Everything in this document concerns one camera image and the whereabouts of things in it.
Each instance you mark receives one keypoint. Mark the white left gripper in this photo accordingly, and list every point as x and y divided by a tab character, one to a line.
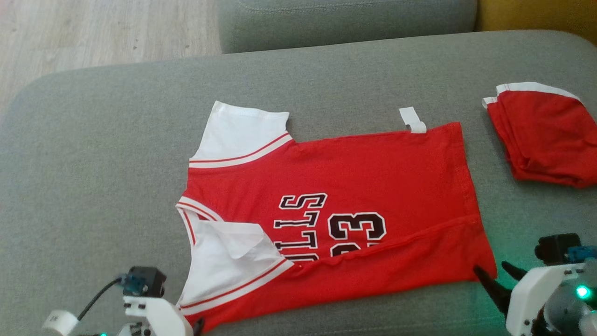
158	319

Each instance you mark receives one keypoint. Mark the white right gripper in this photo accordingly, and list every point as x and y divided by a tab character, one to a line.
531	298

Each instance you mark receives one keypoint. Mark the red shorts with white stripes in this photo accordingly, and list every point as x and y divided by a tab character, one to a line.
545	135

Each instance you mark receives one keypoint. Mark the red and white basketball jersey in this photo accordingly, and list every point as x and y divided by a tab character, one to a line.
364	172

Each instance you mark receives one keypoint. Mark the grey fabric sofa seat cushion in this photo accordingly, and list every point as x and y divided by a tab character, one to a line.
102	163

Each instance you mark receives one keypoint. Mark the mustard yellow sofa section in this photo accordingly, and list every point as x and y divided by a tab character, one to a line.
536	16

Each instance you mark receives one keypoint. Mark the grey fabric sofa back cushion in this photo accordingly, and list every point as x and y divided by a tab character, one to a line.
345	21

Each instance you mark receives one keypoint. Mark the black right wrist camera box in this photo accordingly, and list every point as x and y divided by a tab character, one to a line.
555	247

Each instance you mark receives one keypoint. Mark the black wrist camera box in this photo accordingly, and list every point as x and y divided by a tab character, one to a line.
555	247
151	280

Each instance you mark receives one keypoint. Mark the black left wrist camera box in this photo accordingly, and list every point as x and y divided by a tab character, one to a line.
151	280

